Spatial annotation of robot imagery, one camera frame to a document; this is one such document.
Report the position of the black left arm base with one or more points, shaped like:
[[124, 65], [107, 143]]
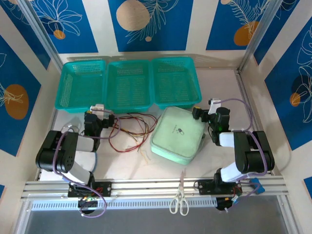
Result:
[[102, 189]]

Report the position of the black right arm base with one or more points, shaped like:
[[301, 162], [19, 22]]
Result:
[[206, 187]]

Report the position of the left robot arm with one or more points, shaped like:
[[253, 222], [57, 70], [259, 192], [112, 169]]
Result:
[[61, 151]]

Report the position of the clear plastic piece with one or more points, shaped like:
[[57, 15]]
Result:
[[73, 125]]

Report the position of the teal plastic basket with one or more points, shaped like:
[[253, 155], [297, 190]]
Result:
[[80, 85], [175, 83], [129, 85]]

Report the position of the mint green zipper pouch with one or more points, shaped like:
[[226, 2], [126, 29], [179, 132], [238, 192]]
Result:
[[175, 139]]

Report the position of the blue clamp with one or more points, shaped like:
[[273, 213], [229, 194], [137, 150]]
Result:
[[257, 185]]

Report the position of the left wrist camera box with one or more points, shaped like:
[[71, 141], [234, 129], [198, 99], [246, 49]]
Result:
[[98, 109]]

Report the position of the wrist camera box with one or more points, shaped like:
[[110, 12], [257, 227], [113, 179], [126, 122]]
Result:
[[98, 109], [214, 104]]

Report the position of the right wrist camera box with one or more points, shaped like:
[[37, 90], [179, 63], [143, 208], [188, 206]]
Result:
[[214, 104]]

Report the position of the aluminium rail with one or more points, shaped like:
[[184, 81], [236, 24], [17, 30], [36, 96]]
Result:
[[151, 185]]

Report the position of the aluminium frame post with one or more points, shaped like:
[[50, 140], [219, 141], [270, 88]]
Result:
[[41, 36], [258, 36]]

